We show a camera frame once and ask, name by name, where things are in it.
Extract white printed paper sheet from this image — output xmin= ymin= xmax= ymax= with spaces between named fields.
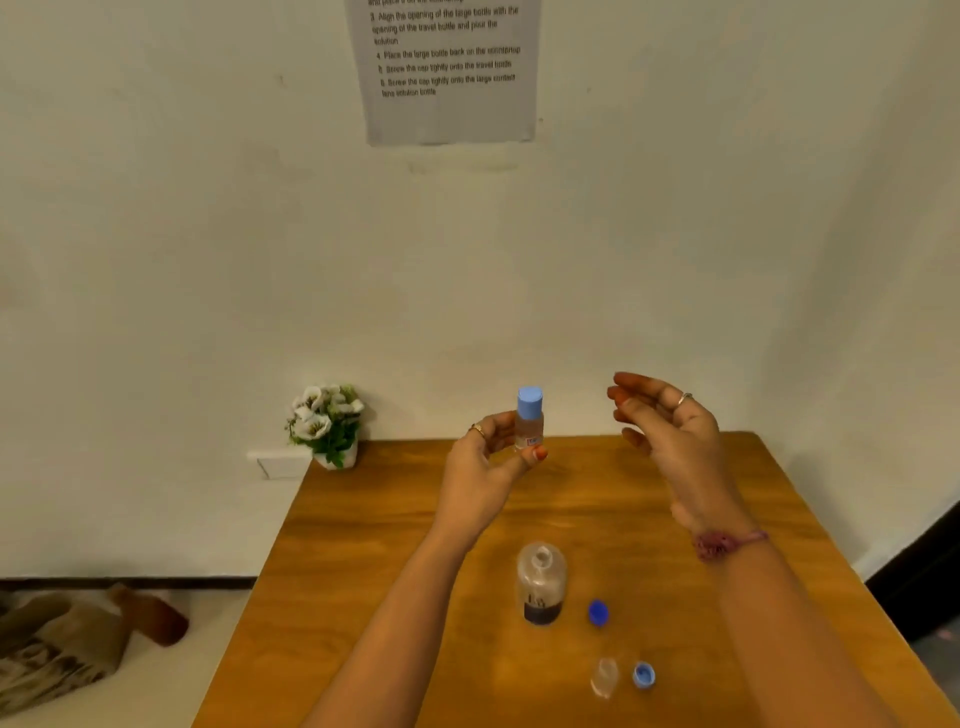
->
xmin=344 ymin=0 xmax=543 ymax=148

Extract white wall socket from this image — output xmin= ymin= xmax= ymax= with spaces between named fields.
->
xmin=247 ymin=448 xmax=315 ymax=481

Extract person's right hand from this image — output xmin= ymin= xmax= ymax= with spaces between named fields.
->
xmin=605 ymin=371 xmax=759 ymax=541

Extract white flower potted plant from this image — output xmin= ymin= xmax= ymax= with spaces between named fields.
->
xmin=284 ymin=383 xmax=367 ymax=472

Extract person's left forearm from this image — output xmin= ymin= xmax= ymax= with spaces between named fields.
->
xmin=299 ymin=524 xmax=481 ymax=728

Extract brown patterned bag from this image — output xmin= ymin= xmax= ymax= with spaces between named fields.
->
xmin=0 ymin=583 xmax=190 ymax=718

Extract pink wrist bracelet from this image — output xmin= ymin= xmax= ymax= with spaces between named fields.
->
xmin=692 ymin=529 xmax=771 ymax=564

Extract person's right forearm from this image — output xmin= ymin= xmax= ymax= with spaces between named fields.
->
xmin=708 ymin=539 xmax=901 ymax=728

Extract large clear solution bottle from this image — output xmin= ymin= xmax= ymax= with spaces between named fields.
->
xmin=515 ymin=541 xmax=569 ymax=628

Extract person's left hand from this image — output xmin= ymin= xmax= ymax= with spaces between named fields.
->
xmin=433 ymin=410 xmax=549 ymax=553

